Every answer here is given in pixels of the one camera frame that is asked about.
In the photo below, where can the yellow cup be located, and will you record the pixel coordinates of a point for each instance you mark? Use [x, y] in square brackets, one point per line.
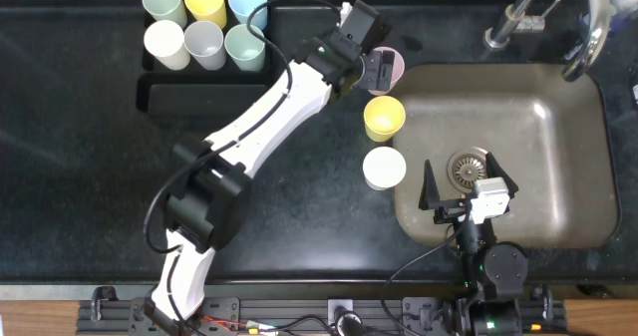
[205, 1]
[384, 116]

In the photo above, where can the steel tap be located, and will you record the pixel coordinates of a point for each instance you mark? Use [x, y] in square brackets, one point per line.
[503, 24]

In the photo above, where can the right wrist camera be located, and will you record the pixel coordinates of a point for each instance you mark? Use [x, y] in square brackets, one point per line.
[491, 199]

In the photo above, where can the green cup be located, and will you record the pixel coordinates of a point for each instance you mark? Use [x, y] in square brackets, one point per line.
[163, 1]
[244, 47]

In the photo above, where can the white cup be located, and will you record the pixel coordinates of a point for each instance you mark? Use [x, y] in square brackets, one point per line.
[384, 167]
[164, 41]

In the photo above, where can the black tray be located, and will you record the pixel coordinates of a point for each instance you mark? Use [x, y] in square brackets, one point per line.
[199, 99]

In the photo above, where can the grey cup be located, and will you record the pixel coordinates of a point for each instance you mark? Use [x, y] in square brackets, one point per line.
[204, 42]

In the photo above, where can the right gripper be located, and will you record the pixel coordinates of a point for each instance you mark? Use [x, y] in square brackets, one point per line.
[448, 211]

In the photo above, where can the blue cup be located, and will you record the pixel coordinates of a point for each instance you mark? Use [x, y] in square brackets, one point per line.
[245, 2]

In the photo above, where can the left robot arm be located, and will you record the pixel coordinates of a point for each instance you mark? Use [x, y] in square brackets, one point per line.
[279, 111]

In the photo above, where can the mounting rail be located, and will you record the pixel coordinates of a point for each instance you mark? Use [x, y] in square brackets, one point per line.
[289, 308]

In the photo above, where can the pink cup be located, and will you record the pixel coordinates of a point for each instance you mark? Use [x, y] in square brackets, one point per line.
[399, 67]

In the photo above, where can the steel sink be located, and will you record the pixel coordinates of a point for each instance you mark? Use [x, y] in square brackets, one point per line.
[548, 151]

